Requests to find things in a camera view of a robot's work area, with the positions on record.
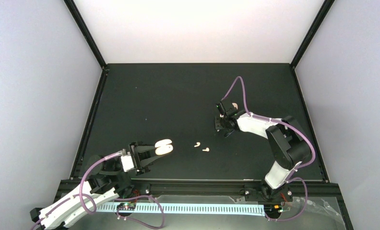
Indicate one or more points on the beige earbud charging case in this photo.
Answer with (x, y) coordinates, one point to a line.
(163, 147)

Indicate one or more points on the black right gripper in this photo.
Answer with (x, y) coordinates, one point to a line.
(217, 125)

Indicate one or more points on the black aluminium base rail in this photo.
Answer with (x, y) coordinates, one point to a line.
(234, 188)

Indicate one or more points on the small green circuit board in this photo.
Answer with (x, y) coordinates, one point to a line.
(126, 207)

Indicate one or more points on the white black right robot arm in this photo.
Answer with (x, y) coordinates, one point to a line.
(289, 146)

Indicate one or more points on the black frame post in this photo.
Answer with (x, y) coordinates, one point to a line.
(313, 29)
(75, 13)

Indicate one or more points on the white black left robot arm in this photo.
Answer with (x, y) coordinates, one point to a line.
(106, 180)

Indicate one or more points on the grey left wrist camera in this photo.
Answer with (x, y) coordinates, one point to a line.
(127, 162)

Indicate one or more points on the black right frame post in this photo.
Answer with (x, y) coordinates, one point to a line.
(313, 29)

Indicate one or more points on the light blue slotted cable duct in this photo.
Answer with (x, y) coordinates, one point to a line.
(179, 208)

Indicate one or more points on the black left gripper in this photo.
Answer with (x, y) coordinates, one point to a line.
(141, 159)

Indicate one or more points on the black left frame post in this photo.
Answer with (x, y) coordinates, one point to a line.
(75, 13)

